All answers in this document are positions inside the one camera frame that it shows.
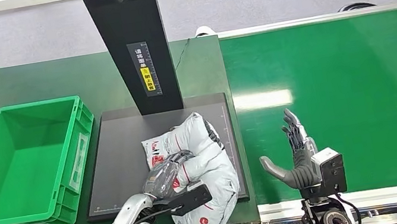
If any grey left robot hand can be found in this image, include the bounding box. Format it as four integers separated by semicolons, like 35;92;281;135
137;148;201;203

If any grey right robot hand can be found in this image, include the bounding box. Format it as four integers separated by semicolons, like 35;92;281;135
253;104;325;196

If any white red-printed mailer package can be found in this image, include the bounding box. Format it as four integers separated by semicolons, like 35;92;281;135
137;107;247;224

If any green conveyor belt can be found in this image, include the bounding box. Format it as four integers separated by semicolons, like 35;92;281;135
218;8;397;212

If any black inbound scanner machine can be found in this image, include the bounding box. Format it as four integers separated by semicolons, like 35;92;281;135
52;0;251;224

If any clear crate label pocket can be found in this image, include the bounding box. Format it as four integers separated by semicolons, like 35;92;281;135
61;131;97;194

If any black yellow instruction label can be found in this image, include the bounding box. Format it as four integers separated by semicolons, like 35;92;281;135
126;39;165;100

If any green plastic crate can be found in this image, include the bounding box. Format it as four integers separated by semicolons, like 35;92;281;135
0;93;111;224

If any white round object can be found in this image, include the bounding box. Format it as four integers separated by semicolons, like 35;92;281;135
193;23;218;39

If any dark green table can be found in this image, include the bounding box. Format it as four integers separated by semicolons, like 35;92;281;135
0;31;261;224

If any black round object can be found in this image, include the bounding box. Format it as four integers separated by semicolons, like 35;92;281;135
336;0;378;14

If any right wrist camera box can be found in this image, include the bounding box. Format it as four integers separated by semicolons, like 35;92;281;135
308;145;349;198

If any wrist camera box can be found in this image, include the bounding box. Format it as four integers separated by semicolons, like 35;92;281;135
159;180;215;219
308;145;349;198

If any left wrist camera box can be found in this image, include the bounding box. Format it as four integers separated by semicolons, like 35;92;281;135
159;180;215;219

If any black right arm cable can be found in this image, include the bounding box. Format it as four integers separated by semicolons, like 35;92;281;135
335;190;363;224

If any thin black table cable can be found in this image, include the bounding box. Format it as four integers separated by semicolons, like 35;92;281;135
170;38;195;72

